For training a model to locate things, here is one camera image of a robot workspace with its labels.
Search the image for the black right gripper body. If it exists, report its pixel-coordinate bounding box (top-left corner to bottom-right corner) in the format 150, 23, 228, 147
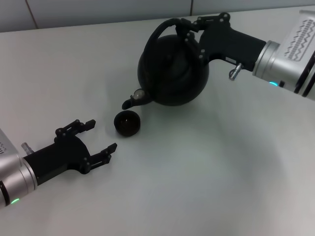
198, 13, 268, 72

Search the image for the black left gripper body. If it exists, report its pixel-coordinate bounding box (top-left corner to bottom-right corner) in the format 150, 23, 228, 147
23, 127, 91, 185

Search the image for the black round teapot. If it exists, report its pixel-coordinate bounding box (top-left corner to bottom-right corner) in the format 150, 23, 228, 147
121, 17, 210, 111

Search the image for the black teapot lid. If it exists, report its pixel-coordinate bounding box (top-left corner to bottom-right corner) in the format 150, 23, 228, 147
151, 35, 197, 82

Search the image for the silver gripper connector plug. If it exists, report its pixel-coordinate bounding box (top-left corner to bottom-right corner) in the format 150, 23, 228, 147
228, 62, 244, 81
21, 142, 34, 156

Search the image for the dark brown teacup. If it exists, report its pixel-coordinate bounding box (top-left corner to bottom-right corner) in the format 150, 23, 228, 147
113, 110, 141, 136

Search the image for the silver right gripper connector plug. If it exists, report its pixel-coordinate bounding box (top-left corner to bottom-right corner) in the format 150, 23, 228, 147
228, 62, 244, 81

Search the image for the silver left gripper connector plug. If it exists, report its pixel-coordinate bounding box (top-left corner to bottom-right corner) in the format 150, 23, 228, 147
21, 142, 34, 156

